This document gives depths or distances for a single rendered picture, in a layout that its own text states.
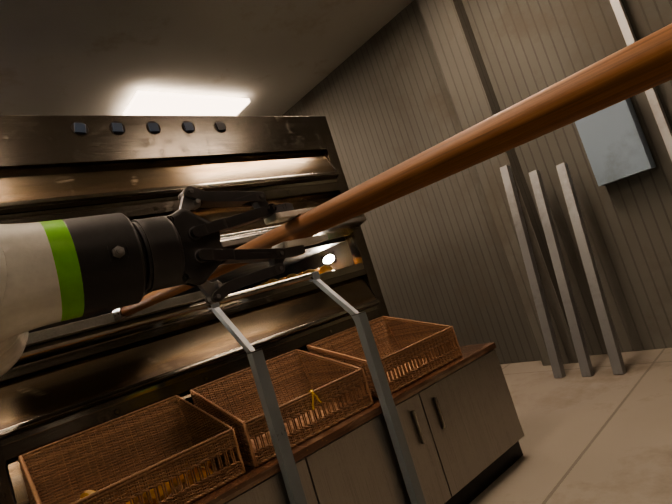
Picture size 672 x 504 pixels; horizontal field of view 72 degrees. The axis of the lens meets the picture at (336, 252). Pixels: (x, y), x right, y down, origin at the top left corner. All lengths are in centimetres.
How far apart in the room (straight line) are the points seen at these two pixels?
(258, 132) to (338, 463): 169
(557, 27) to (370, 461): 332
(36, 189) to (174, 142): 63
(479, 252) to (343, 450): 288
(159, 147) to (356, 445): 156
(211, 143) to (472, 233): 267
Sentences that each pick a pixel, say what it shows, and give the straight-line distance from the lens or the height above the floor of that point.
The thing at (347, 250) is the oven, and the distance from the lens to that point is 279.
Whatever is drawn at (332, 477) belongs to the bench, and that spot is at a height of 44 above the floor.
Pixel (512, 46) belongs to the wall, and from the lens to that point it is 426.
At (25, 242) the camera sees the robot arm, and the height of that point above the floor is 117.
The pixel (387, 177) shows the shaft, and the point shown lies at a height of 114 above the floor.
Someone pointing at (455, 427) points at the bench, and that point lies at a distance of 225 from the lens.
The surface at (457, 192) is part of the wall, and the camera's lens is 442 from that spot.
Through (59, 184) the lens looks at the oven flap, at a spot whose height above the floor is 180.
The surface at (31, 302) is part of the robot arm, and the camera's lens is 45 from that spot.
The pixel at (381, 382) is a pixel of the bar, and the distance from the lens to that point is 188.
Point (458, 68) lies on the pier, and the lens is 427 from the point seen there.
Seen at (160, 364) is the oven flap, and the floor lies 99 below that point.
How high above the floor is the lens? 105
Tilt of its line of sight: 5 degrees up
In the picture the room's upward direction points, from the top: 17 degrees counter-clockwise
